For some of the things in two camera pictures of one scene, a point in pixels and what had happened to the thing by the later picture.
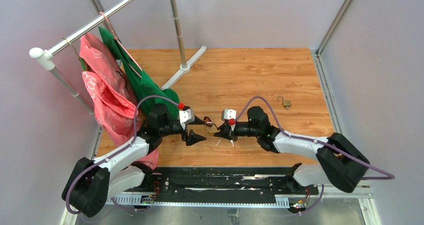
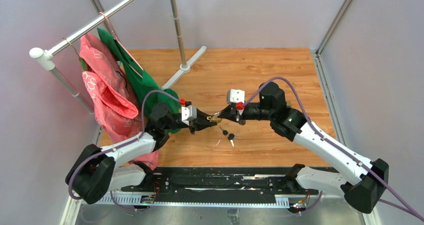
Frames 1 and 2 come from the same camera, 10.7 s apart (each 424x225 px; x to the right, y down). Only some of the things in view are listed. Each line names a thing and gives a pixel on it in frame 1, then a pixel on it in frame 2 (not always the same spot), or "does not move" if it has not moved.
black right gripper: [226, 132] -> [229, 113]
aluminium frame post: [363, 191] does not move
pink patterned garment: [111, 94] does not move
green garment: [146, 91] does not move
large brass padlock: [214, 130] -> [215, 118]
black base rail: [259, 181] does not move
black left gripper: [193, 137] -> [202, 122]
